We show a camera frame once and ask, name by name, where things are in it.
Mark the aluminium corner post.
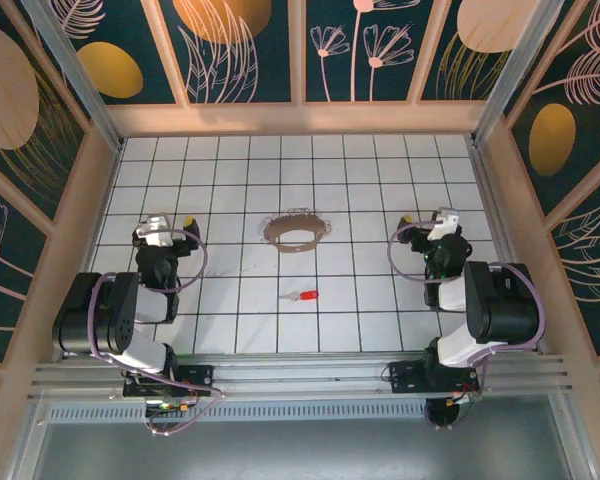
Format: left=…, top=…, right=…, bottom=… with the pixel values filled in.
left=22, top=0, right=126, bottom=154
left=472, top=0, right=564, bottom=146

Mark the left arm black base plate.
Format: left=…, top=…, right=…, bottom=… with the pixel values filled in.
left=122, top=363, right=216, bottom=399

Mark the red-headed silver key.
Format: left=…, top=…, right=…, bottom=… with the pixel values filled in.
left=278, top=288, right=319, bottom=304

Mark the side aluminium rail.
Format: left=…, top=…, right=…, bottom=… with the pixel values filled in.
left=469, top=142, right=544, bottom=356

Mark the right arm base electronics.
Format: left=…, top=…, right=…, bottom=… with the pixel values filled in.
left=423, top=389, right=481, bottom=430

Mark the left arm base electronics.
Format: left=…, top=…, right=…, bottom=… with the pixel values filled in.
left=144, top=397, right=199, bottom=419

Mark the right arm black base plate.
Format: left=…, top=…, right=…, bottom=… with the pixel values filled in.
left=388, top=360, right=481, bottom=396

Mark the slotted grey cable duct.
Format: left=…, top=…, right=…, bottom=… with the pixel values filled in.
left=47, top=403, right=431, bottom=424

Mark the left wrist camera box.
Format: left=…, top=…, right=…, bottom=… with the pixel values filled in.
left=133, top=213, right=174, bottom=247

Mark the wristband keyring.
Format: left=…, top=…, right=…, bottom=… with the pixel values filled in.
left=256, top=207, right=335, bottom=256

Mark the long aluminium mounting rail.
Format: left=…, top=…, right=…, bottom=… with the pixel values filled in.
left=29, top=352, right=574, bottom=401

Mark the grey metal panel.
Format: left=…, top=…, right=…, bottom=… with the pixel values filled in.
left=9, top=394, right=596, bottom=480

